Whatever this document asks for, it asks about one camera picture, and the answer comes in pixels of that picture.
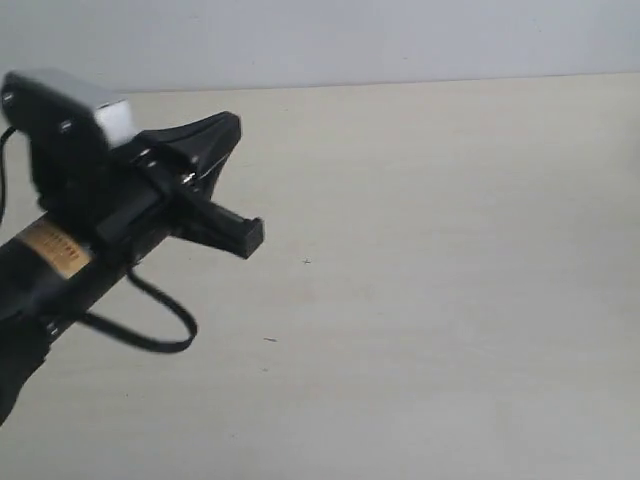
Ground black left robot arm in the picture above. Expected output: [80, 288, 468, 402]
[1, 112, 264, 416]

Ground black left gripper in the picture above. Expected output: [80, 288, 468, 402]
[94, 111, 265, 263]

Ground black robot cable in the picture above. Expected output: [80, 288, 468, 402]
[0, 127, 199, 355]

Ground black wrist camera silver lens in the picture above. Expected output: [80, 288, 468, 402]
[1, 68, 142, 213]

